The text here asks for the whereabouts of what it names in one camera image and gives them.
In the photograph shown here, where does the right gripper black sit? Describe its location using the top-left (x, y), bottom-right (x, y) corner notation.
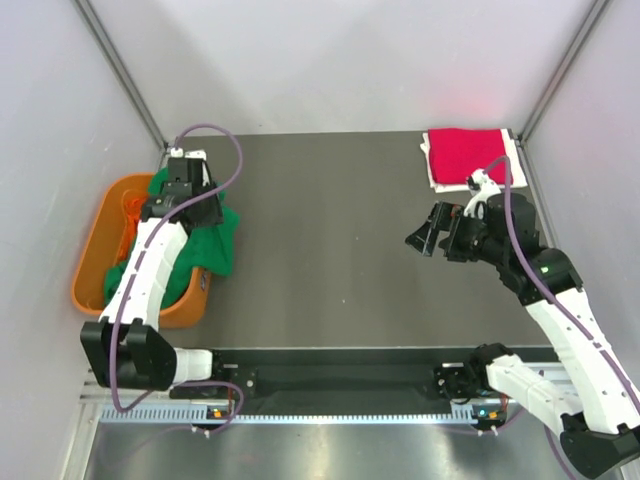
top-left (404, 201), bottom-right (507, 266)

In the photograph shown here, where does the green t shirt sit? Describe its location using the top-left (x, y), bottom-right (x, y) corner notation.
top-left (103, 168), bottom-right (240, 309)

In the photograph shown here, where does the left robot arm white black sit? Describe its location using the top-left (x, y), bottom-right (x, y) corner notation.
top-left (80, 149), bottom-right (227, 397)

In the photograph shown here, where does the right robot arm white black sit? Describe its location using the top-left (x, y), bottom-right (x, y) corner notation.
top-left (405, 193), bottom-right (639, 479)

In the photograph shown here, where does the orange t shirt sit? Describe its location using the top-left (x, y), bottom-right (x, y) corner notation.
top-left (117, 191), bottom-right (147, 262)

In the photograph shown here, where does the folded red t shirt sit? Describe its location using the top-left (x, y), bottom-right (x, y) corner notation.
top-left (427, 128), bottom-right (507, 186)

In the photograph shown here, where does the folded white t shirt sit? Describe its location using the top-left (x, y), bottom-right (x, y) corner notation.
top-left (420, 129), bottom-right (527, 194)

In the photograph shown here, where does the orange plastic basket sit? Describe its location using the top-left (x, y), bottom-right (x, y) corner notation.
top-left (71, 173), bottom-right (212, 329)

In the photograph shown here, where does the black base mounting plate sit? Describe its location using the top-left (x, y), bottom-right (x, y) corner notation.
top-left (169, 347), bottom-right (526, 416)

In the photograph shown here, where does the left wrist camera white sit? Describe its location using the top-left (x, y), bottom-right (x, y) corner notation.
top-left (168, 147), bottom-right (207, 161)

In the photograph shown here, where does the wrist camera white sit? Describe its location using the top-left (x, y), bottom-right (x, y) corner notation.
top-left (168, 147), bottom-right (207, 161)
top-left (464, 169), bottom-right (501, 220)

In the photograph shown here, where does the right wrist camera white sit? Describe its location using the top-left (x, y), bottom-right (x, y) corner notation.
top-left (464, 169), bottom-right (501, 220)

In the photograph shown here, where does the slotted grey cable duct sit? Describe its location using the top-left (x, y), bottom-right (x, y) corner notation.
top-left (100, 403), bottom-right (506, 425)

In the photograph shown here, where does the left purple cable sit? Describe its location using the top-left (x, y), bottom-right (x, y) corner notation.
top-left (107, 122), bottom-right (246, 414)

